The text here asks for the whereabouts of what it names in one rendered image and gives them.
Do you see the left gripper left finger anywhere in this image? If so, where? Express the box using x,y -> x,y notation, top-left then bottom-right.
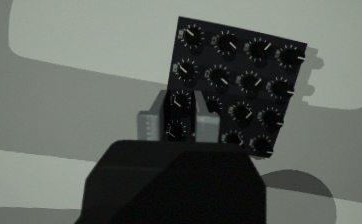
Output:
137,90 -> 170,141

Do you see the black knob panel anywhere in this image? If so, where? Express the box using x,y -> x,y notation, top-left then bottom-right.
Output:
161,16 -> 307,158

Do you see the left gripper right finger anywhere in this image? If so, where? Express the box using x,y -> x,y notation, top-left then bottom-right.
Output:
190,91 -> 220,143

